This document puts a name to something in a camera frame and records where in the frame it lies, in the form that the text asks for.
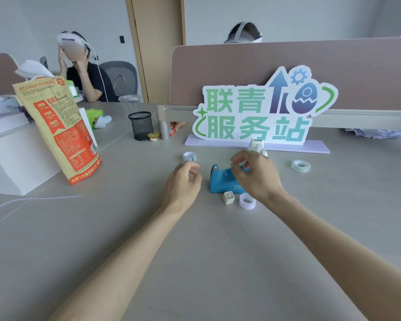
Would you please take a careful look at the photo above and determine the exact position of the blue tape dispenser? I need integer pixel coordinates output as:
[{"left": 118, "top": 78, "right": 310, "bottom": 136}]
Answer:
[{"left": 209, "top": 164, "right": 251, "bottom": 194}]

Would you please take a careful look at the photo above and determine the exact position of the clear tape roll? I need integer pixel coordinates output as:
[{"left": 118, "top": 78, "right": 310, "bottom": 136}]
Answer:
[{"left": 291, "top": 160, "right": 311, "bottom": 173}]

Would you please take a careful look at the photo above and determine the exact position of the brown desk divider panel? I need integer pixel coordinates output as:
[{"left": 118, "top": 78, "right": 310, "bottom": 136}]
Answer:
[
  {"left": 0, "top": 53, "right": 28, "bottom": 99},
  {"left": 169, "top": 37, "right": 401, "bottom": 113}
]

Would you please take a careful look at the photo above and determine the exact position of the black mesh pen holder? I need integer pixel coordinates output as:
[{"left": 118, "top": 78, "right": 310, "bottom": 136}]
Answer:
[{"left": 128, "top": 111, "right": 154, "bottom": 141}]

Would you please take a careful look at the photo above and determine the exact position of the person's right hand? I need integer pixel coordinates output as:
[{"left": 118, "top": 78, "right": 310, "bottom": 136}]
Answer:
[{"left": 230, "top": 150, "right": 288, "bottom": 206}]

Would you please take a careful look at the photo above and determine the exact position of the wooden door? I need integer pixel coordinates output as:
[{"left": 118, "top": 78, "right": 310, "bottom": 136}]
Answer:
[{"left": 125, "top": 0, "right": 187, "bottom": 103}]

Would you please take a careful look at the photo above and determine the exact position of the white box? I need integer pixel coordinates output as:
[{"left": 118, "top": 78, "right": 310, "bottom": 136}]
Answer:
[{"left": 0, "top": 123, "right": 63, "bottom": 197}]

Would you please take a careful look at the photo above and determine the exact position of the person's right forearm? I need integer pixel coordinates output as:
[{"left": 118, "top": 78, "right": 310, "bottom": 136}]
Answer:
[{"left": 264, "top": 193, "right": 401, "bottom": 321}]

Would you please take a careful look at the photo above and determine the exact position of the white tissue paper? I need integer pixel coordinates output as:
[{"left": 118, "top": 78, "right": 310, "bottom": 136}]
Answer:
[{"left": 15, "top": 60, "right": 56, "bottom": 80}]

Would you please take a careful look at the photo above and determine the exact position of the grey office chair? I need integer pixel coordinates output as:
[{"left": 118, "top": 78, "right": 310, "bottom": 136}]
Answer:
[{"left": 98, "top": 61, "right": 138, "bottom": 97}]

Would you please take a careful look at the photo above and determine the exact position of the green and white packet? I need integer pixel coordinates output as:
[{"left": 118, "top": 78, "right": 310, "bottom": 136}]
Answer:
[{"left": 85, "top": 108, "right": 113, "bottom": 129}]

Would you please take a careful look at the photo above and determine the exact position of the white headset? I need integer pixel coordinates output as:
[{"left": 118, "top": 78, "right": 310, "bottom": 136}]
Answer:
[{"left": 55, "top": 32, "right": 88, "bottom": 62}]

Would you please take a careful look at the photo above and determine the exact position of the crumpled clear plastic wrap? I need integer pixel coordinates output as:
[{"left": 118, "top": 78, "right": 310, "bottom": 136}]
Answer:
[{"left": 345, "top": 128, "right": 401, "bottom": 140}]

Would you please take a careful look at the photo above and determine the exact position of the yellow and orange snack bag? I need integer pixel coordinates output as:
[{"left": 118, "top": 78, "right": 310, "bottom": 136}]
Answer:
[{"left": 13, "top": 76, "right": 103, "bottom": 186}]

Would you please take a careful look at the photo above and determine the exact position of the lilac sign base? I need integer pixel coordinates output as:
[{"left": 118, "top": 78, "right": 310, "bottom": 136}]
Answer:
[{"left": 184, "top": 134, "right": 331, "bottom": 154}]

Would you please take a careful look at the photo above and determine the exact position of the grey divider bracket post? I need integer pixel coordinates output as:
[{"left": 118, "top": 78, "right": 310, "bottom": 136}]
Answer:
[{"left": 156, "top": 105, "right": 170, "bottom": 141}]

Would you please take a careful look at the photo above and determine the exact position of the white headset cable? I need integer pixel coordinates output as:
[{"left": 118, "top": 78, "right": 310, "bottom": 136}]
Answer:
[{"left": 86, "top": 43, "right": 109, "bottom": 103}]

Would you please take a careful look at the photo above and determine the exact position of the person's left hand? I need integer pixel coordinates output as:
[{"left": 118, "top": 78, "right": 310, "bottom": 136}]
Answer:
[{"left": 162, "top": 161, "right": 203, "bottom": 215}]

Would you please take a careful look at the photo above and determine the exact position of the person's left forearm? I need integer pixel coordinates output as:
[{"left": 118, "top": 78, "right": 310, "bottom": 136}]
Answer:
[{"left": 48, "top": 203, "right": 185, "bottom": 321}]

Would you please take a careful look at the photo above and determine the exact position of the green and blue cutout sign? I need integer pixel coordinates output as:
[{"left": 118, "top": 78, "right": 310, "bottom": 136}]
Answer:
[{"left": 192, "top": 65, "right": 339, "bottom": 146}]

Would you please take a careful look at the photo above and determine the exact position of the small white plastic clip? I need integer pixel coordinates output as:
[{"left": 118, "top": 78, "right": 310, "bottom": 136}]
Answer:
[{"left": 248, "top": 138, "right": 268, "bottom": 157}]

